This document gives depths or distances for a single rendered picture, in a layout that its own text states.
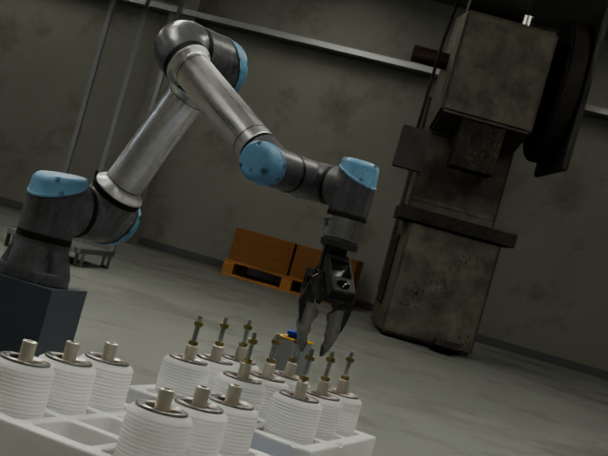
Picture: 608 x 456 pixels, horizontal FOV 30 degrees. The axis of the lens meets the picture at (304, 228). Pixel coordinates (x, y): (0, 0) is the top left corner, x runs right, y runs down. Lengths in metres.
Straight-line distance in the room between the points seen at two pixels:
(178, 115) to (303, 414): 0.71
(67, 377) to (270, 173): 0.52
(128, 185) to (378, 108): 9.57
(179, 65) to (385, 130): 9.71
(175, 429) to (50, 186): 0.92
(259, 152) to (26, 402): 0.63
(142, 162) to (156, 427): 0.96
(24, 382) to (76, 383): 0.13
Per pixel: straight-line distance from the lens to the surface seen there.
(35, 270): 2.36
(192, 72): 2.19
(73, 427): 1.74
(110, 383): 1.89
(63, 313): 2.41
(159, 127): 2.40
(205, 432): 1.68
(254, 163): 2.01
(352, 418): 2.30
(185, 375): 2.15
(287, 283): 10.81
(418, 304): 8.50
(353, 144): 11.91
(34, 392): 1.70
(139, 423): 1.58
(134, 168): 2.43
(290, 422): 2.06
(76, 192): 2.38
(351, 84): 12.02
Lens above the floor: 0.53
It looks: 1 degrees up
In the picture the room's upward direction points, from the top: 16 degrees clockwise
